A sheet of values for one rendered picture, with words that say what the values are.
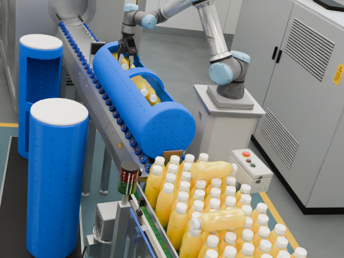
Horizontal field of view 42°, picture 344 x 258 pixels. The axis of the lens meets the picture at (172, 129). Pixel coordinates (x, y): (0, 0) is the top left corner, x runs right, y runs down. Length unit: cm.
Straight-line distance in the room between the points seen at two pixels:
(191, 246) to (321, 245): 208
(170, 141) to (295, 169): 188
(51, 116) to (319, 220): 237
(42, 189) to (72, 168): 19
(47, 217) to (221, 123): 105
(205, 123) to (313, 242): 154
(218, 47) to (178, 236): 96
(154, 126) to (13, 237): 123
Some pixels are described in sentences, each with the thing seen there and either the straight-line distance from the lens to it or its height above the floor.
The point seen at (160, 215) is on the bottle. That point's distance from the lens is 178.
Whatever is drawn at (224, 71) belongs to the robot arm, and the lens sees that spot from 218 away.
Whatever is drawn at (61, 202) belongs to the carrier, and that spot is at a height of 56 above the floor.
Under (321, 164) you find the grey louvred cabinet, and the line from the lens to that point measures 353.
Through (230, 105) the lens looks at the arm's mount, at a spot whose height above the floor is 116.
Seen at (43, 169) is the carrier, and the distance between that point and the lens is 232.
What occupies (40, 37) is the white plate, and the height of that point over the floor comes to 104.
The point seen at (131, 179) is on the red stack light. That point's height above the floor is 122.
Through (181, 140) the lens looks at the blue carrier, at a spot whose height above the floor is 106.
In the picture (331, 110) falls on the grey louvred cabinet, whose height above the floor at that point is 89.
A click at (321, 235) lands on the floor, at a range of 366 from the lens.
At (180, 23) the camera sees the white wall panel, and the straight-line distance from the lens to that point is 734.
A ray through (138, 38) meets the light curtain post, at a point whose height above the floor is 108.
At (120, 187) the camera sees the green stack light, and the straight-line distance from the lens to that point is 153.
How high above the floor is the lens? 209
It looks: 28 degrees down
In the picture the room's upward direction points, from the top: 11 degrees clockwise
